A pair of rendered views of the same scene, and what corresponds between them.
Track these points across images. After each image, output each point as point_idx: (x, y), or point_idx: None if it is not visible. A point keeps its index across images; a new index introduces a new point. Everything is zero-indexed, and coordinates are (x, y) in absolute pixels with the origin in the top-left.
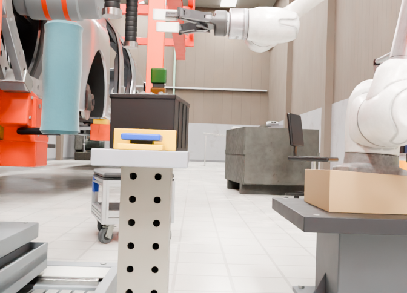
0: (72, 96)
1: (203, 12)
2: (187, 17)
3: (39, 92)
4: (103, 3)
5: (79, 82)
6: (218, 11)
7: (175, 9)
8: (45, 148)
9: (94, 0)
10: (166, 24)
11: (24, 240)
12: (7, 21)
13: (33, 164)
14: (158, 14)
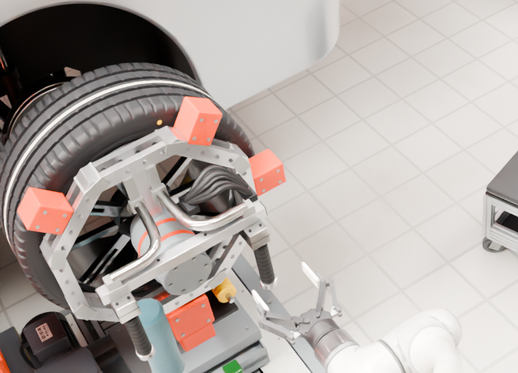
0: (157, 364)
1: (284, 333)
2: (266, 330)
3: (181, 304)
4: (204, 270)
5: (162, 356)
6: (311, 330)
7: (265, 308)
8: (206, 330)
9: (170, 294)
10: (307, 272)
11: (227, 356)
12: (90, 319)
13: (184, 350)
14: (255, 298)
